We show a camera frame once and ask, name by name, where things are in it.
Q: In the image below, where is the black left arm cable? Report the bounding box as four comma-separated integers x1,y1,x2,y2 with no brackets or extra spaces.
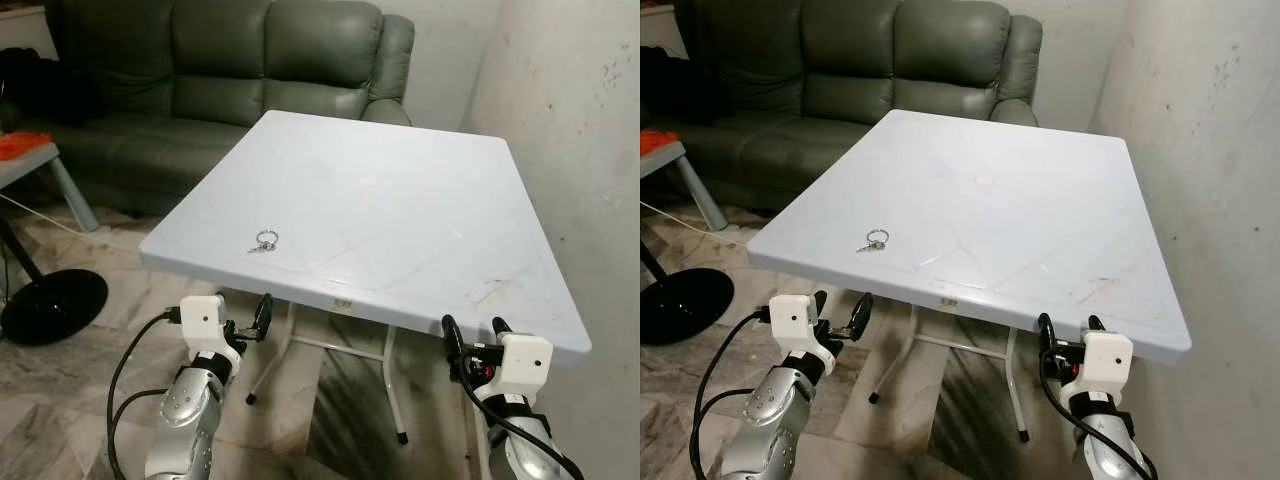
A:
688,310,773,480
105,310,183,480

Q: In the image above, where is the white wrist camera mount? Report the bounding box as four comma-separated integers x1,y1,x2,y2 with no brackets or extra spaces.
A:
178,295,242,377
496,332,554,403
1083,331,1135,403
768,294,837,377

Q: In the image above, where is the orange cloth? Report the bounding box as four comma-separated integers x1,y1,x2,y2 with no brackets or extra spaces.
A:
0,130,53,162
640,129,684,157

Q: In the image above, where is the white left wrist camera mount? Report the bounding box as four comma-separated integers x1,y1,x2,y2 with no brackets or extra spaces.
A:
768,294,837,377
178,295,242,377

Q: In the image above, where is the white plastic folding table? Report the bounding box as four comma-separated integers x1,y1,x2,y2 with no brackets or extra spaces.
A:
746,108,1193,446
138,110,593,480

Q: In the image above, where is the grey side table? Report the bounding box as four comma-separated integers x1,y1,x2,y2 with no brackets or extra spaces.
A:
0,140,100,234
640,140,729,234

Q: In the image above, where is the black round stand base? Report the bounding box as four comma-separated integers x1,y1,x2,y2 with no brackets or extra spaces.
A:
0,215,109,348
640,240,735,348

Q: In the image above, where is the green leather sofa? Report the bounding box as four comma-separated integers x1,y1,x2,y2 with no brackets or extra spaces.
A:
672,0,1044,207
40,0,417,217

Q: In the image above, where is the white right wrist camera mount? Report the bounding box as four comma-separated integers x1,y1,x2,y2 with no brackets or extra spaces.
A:
496,332,554,403
1083,331,1135,403

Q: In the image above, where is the black bag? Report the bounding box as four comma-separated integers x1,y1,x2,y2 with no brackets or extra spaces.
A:
0,46,73,128
640,44,693,132

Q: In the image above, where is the thin white cable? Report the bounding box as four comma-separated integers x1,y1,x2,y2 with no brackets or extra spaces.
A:
0,193,151,243
640,200,751,248

